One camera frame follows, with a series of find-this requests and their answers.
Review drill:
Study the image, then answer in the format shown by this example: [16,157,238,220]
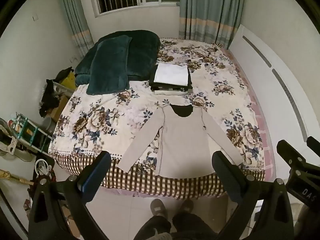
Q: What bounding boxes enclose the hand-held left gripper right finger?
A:
[211,151,294,240]

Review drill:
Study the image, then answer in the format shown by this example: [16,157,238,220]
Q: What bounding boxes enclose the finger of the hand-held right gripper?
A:
[276,140,320,178]
[306,136,320,155]

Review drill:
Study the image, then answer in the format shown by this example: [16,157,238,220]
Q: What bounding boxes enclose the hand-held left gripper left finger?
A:
[27,151,112,240]

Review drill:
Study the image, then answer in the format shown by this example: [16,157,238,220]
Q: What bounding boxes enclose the beige long-sleeve shirt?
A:
[117,104,244,178]

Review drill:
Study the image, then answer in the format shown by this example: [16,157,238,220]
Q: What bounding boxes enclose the person's right slipper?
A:
[179,199,194,215]

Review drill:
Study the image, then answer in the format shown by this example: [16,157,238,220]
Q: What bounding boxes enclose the person's slipper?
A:
[179,199,194,215]
[150,199,168,218]

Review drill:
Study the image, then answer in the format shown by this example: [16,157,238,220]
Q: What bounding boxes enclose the person's right leg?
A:
[172,213,218,240]

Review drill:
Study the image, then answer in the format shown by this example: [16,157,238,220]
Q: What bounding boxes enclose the person's leg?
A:
[172,213,218,240]
[143,215,172,240]

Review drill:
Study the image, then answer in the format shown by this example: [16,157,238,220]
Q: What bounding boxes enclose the floral bed sheet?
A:
[49,37,267,198]

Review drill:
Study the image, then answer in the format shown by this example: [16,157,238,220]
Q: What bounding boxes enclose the white bed headboard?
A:
[230,24,320,160]

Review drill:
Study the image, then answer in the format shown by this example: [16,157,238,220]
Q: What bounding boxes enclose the person's left slipper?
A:
[150,199,168,218]

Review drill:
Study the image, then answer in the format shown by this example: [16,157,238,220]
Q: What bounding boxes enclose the grey waste bin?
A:
[41,117,54,134]

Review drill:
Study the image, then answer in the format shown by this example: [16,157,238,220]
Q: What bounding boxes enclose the teal shelf rack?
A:
[11,114,52,153]

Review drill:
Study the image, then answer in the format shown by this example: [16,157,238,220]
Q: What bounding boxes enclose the cardboard box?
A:
[51,95,73,123]

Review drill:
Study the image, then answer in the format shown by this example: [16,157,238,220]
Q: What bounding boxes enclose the person's left leg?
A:
[143,215,172,240]

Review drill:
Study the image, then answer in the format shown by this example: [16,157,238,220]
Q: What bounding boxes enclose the white electric fan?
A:
[0,120,33,162]

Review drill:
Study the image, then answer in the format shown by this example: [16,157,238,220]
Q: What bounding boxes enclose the hanging black garment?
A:
[39,79,60,118]

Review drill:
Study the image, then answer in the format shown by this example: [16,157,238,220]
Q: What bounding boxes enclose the clear plastic box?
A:
[52,82,73,98]

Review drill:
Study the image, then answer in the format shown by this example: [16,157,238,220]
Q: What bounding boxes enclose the black folded cloth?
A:
[149,65,193,92]

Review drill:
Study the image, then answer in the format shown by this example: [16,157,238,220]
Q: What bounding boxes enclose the cream folded cloth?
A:
[155,89,188,95]

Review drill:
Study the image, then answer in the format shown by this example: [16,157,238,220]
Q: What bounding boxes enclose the small black cloth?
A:
[55,67,73,82]

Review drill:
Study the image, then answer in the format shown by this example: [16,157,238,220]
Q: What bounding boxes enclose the dark green pillow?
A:
[86,37,133,95]

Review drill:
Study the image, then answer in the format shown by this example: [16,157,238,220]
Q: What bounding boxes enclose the white folded cloth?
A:
[154,64,189,85]

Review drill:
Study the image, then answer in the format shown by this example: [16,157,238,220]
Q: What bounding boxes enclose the dark green blanket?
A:
[75,30,160,85]

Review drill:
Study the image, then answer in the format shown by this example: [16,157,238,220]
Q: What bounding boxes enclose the wide blue-grey curtain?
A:
[179,0,247,50]

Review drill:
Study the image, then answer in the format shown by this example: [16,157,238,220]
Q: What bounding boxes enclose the narrow blue-grey curtain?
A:
[56,0,94,60]

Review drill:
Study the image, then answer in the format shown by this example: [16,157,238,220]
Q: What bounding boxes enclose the wooden broom handle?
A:
[0,170,35,184]

